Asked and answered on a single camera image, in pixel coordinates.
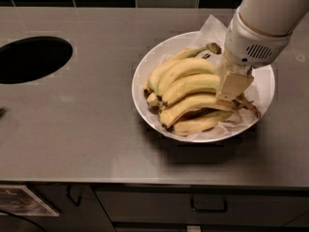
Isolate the small banana stub left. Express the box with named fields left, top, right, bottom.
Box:
left=147, top=93, right=158, bottom=107

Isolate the white paper liner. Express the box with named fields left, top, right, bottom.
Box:
left=143, top=14, right=274, bottom=141

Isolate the large top yellow banana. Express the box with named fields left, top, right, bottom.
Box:
left=157, top=73, right=261, bottom=118

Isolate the black drawer handle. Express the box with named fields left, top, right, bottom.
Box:
left=190, top=195, right=228, bottom=214

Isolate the rear banana with stem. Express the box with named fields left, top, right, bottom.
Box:
left=143, top=43, right=222, bottom=96

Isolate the dark drawer front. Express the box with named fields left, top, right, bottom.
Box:
left=96, top=187, right=309, bottom=227

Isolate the round black counter hole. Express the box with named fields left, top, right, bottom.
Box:
left=0, top=36, right=73, bottom=84

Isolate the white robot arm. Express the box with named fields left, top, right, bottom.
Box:
left=216, top=0, right=309, bottom=101

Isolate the upper middle yellow banana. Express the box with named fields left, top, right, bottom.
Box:
left=154, top=58, right=216, bottom=97

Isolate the paper sign on cabinet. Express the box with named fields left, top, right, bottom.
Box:
left=0, top=185, right=60, bottom=217

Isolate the white ceramic bowl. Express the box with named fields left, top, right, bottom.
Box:
left=131, top=30, right=276, bottom=144

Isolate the black cabinet door handle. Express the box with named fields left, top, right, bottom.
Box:
left=66, top=185, right=82, bottom=207

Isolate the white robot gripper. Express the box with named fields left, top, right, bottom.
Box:
left=216, top=9, right=292, bottom=101

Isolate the front bottom yellow banana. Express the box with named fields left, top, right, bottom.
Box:
left=171, top=110, right=233, bottom=136

